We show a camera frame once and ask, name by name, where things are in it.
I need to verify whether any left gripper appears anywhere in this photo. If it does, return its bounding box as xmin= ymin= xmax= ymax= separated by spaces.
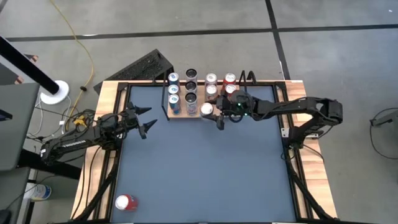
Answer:
xmin=119 ymin=102 xmax=158 ymax=140

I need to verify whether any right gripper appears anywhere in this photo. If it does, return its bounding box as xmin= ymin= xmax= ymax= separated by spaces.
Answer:
xmin=203 ymin=91 xmax=254 ymax=131

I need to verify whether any silver Diet Coke can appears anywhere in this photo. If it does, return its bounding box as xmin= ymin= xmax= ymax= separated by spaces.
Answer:
xmin=205 ymin=73 xmax=218 ymax=87
xmin=205 ymin=84 xmax=218 ymax=102
xmin=200 ymin=102 xmax=215 ymax=118

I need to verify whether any white Celsius can black lid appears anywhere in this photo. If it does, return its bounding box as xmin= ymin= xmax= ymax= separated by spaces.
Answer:
xmin=185 ymin=81 xmax=198 ymax=96
xmin=185 ymin=92 xmax=199 ymax=116
xmin=185 ymin=68 xmax=198 ymax=84

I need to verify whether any blue silver Red Bull can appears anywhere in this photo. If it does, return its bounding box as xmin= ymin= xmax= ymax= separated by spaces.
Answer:
xmin=167 ymin=94 xmax=182 ymax=115
xmin=167 ymin=72 xmax=181 ymax=88
xmin=167 ymin=84 xmax=181 ymax=98

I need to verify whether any black perforated metal box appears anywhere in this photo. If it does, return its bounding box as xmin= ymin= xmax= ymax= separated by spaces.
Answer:
xmin=93 ymin=49 xmax=177 ymax=95

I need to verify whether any black desk beam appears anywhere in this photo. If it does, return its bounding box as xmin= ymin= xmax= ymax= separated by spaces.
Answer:
xmin=17 ymin=149 xmax=82 ymax=180

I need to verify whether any black pole white round base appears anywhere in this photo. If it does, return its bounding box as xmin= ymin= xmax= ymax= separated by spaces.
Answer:
xmin=0 ymin=36 xmax=70 ymax=105

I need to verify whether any white plastic bottle blue label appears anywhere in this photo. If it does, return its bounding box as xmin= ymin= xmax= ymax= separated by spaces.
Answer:
xmin=24 ymin=183 xmax=52 ymax=202

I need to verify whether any dark gray cabinet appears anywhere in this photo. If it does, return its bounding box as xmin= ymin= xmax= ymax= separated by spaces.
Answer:
xmin=0 ymin=167 xmax=32 ymax=224

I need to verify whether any gray stand base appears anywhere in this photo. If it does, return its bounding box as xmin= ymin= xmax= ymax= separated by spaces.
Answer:
xmin=370 ymin=109 xmax=398 ymax=128

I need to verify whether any wooden shelf black wire frame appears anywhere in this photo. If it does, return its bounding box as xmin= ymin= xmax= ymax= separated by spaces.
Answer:
xmin=160 ymin=70 xmax=257 ymax=121

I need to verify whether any black metal table frame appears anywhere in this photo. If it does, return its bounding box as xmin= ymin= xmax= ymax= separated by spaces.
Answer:
xmin=70 ymin=80 xmax=340 ymax=224

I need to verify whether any black cable bundle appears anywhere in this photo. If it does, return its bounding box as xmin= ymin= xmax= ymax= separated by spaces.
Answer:
xmin=26 ymin=107 xmax=97 ymax=147

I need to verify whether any yellow cable connector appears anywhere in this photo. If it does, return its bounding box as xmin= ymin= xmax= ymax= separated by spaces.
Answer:
xmin=73 ymin=114 xmax=87 ymax=127

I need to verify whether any yellow cable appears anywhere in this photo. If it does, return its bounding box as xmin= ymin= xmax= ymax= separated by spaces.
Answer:
xmin=49 ymin=0 xmax=95 ymax=118

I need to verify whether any black floor cable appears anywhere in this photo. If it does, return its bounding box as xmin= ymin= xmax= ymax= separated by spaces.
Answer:
xmin=369 ymin=107 xmax=398 ymax=160

